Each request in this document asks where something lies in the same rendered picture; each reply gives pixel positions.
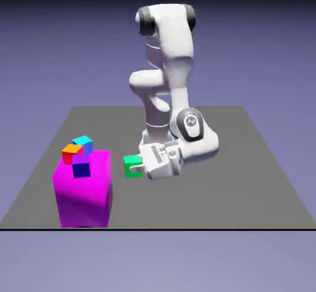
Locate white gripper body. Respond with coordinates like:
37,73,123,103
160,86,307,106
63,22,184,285
138,143,174,181

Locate small green cube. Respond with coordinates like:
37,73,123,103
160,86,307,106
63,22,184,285
123,155,144,179

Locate small purple cube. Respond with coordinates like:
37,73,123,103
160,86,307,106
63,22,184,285
71,154,91,179

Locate small cyan cube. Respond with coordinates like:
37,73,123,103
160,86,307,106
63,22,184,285
72,135,94,155

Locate small orange cube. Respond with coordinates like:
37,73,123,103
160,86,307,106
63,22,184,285
61,143,85,165

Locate large magenta box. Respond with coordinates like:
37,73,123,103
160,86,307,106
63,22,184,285
52,149,114,229

